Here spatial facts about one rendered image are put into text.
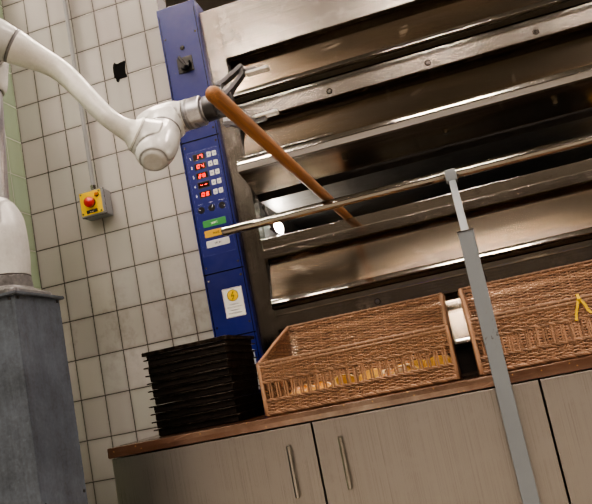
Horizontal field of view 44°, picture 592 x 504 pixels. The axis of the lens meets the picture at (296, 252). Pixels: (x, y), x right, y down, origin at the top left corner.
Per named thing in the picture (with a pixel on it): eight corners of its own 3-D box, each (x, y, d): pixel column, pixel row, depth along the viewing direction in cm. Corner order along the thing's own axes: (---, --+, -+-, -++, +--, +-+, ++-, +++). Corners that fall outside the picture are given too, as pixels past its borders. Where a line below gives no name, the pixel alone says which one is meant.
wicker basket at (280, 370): (299, 405, 253) (284, 326, 258) (463, 373, 242) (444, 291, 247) (262, 418, 206) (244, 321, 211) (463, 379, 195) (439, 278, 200)
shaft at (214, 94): (220, 97, 130) (217, 81, 130) (204, 102, 131) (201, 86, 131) (366, 232, 295) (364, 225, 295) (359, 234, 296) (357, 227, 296)
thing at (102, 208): (90, 221, 283) (87, 196, 285) (114, 215, 281) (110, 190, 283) (80, 218, 276) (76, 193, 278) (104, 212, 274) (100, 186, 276)
